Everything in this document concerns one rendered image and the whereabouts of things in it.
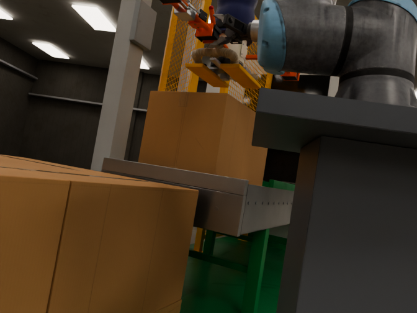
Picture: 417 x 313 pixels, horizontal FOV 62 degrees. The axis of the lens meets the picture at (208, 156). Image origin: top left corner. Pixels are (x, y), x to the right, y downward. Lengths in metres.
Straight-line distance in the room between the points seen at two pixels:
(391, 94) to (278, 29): 0.26
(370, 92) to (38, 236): 0.72
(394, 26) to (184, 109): 0.94
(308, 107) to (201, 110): 0.97
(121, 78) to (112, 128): 0.37
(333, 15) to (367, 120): 0.31
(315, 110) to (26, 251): 0.59
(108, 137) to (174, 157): 1.15
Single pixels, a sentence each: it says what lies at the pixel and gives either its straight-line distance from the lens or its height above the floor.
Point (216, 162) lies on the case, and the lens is 1.41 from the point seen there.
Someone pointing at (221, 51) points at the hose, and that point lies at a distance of 1.68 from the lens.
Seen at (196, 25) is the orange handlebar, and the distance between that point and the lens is 1.59.
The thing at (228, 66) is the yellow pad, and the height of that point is 1.12.
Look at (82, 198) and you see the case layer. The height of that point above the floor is 0.51.
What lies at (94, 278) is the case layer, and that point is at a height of 0.31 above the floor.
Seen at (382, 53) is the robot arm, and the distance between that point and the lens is 0.81.
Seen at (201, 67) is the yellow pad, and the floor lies 1.11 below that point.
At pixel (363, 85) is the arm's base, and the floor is 0.83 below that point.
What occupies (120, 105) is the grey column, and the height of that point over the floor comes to 1.00.
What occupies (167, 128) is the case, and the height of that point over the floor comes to 0.78.
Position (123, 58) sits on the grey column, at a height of 1.34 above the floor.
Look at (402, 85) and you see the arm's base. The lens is 0.80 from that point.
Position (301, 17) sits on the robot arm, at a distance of 0.80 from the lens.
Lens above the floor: 0.60
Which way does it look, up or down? 3 degrees up
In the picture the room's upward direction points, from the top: 9 degrees clockwise
